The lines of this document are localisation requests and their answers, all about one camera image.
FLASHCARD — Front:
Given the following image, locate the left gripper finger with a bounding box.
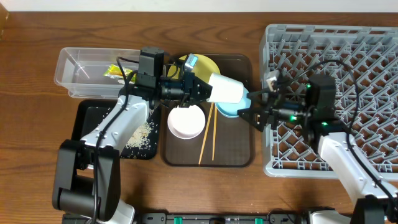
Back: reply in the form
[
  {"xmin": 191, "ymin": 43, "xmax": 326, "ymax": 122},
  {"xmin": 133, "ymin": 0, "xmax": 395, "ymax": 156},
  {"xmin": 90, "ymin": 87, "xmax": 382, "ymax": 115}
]
[
  {"xmin": 195, "ymin": 88, "xmax": 212, "ymax": 105},
  {"xmin": 194, "ymin": 76, "xmax": 213, "ymax": 90}
]

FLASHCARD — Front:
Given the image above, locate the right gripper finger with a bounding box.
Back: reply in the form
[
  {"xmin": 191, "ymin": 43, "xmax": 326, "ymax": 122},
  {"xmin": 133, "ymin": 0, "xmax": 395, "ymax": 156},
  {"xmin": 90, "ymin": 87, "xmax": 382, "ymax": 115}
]
[
  {"xmin": 247, "ymin": 88, "xmax": 270, "ymax": 97},
  {"xmin": 238, "ymin": 108, "xmax": 266, "ymax": 131}
]

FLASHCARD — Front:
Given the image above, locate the wooden chopstick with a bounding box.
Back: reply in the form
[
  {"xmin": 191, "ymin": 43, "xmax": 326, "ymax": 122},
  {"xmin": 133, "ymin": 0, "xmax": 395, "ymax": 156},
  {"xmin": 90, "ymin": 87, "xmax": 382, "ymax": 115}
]
[
  {"xmin": 198, "ymin": 103, "xmax": 214, "ymax": 165},
  {"xmin": 212, "ymin": 106, "xmax": 218, "ymax": 161}
]

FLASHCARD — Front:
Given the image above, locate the small pale green cup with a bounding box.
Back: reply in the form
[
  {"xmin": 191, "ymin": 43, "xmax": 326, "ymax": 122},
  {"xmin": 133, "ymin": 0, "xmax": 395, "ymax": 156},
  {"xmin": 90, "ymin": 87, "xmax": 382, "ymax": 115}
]
[{"xmin": 207, "ymin": 73, "xmax": 244, "ymax": 103}]

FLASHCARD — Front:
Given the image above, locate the yellow plate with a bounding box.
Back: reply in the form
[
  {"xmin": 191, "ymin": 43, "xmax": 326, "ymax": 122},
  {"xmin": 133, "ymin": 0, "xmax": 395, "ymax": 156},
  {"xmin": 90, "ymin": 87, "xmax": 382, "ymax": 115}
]
[{"xmin": 166, "ymin": 54, "xmax": 221, "ymax": 83}]

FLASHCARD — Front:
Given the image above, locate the white bowl with residue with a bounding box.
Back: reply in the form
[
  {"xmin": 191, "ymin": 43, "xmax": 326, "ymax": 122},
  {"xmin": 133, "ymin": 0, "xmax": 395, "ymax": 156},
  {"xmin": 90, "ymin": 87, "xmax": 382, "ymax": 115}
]
[{"xmin": 167, "ymin": 106, "xmax": 206, "ymax": 139}]

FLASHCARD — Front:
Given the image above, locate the light blue bowl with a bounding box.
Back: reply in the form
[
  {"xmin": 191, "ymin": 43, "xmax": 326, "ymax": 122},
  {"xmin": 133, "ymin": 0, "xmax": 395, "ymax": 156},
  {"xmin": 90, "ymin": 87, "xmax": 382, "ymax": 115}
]
[{"xmin": 215, "ymin": 88, "xmax": 251, "ymax": 118}]

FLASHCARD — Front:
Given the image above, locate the green orange snack wrapper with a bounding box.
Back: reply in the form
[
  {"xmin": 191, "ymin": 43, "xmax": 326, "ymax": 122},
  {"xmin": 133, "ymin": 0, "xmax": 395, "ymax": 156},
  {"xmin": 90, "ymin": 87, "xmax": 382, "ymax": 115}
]
[{"xmin": 104, "ymin": 64, "xmax": 133, "ymax": 83}]

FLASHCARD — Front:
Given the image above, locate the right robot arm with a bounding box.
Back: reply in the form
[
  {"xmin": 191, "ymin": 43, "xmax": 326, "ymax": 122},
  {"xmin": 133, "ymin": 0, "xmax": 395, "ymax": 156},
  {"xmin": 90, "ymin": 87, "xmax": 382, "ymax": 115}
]
[{"xmin": 238, "ymin": 75, "xmax": 397, "ymax": 223}]

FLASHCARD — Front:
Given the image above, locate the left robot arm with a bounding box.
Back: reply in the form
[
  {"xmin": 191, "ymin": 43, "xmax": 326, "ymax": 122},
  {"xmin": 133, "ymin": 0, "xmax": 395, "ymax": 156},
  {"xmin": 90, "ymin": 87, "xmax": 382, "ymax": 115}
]
[{"xmin": 52, "ymin": 47, "xmax": 212, "ymax": 223}]

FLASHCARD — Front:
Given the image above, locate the grey dishwasher rack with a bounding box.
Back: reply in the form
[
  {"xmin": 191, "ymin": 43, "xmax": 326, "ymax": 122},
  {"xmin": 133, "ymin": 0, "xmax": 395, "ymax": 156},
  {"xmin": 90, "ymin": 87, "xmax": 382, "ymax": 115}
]
[{"xmin": 259, "ymin": 24, "xmax": 397, "ymax": 181}]

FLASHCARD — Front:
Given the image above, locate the dark brown serving tray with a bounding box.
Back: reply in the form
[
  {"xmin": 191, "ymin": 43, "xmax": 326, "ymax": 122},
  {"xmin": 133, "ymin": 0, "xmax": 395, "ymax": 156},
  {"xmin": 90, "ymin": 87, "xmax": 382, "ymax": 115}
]
[{"xmin": 160, "ymin": 54, "xmax": 254, "ymax": 167}]

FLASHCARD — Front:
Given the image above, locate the pile of rice grains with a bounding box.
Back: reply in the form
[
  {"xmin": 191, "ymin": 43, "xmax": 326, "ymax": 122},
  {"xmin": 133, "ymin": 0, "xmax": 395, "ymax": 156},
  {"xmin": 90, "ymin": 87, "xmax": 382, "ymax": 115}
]
[{"xmin": 122, "ymin": 122, "xmax": 154, "ymax": 159}]

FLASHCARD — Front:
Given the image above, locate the black plastic bin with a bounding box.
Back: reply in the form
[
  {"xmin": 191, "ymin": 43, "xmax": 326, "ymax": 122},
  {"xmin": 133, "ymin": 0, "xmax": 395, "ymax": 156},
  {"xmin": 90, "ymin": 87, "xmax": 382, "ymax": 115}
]
[{"xmin": 72, "ymin": 100, "xmax": 161, "ymax": 160}]

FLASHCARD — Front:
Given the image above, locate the clear plastic bin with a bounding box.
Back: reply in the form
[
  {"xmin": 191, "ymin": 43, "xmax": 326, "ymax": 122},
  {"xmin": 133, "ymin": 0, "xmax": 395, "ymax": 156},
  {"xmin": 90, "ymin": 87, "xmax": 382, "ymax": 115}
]
[{"xmin": 53, "ymin": 47, "xmax": 167, "ymax": 100}]

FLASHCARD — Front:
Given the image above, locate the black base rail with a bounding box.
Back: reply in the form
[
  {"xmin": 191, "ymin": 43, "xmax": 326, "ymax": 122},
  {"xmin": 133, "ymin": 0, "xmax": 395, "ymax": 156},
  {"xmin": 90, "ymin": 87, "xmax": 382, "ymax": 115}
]
[{"xmin": 132, "ymin": 212, "xmax": 310, "ymax": 224}]

